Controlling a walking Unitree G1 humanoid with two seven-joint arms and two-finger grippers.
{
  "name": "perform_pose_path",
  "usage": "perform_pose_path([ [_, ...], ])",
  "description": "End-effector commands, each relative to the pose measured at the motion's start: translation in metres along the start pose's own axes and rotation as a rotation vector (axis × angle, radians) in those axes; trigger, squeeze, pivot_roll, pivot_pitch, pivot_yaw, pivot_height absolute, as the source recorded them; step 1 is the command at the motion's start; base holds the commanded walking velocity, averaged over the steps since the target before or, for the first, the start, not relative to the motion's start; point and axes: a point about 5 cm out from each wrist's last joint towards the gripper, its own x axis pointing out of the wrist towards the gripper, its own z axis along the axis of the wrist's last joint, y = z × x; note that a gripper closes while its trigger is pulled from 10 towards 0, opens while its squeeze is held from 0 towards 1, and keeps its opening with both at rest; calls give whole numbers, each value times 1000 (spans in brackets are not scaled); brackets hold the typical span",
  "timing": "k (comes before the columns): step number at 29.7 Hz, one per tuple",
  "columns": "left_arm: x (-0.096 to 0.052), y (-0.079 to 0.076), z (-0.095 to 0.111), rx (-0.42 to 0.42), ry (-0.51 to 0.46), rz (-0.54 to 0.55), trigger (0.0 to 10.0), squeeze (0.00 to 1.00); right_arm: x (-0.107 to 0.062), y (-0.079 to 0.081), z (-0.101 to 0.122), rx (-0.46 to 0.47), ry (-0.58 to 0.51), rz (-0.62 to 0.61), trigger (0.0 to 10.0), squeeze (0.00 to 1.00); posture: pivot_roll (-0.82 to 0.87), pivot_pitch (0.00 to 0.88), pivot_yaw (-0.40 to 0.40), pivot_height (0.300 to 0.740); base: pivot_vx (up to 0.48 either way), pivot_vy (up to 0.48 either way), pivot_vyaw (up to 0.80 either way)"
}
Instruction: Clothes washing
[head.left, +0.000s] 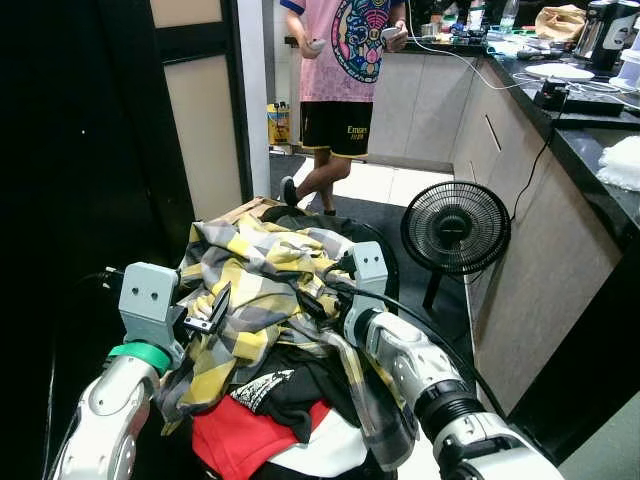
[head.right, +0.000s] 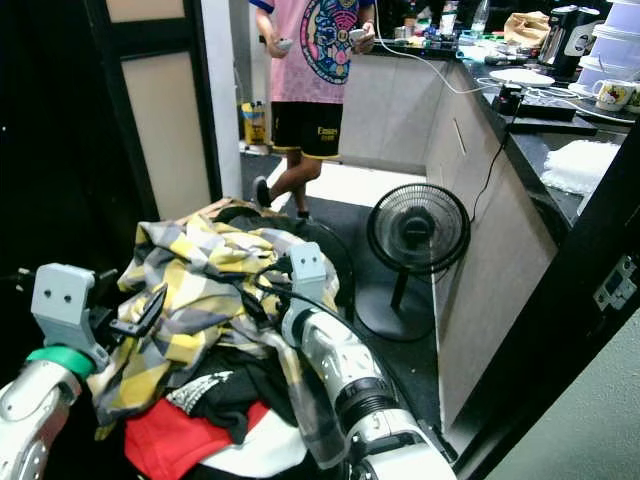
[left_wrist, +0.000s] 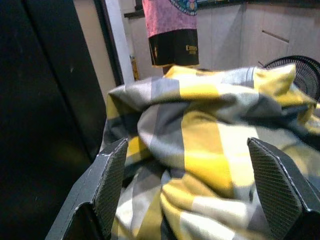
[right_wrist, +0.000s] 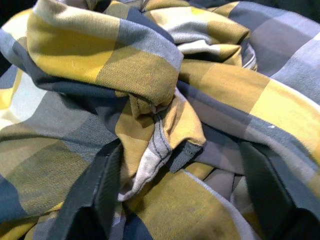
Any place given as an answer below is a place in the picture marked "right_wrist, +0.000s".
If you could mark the yellow grey plaid shirt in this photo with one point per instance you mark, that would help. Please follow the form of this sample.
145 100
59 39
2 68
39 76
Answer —
150 75

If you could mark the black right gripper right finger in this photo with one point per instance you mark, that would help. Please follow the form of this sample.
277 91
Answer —
272 190

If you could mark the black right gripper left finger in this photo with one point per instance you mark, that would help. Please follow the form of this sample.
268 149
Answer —
95 190

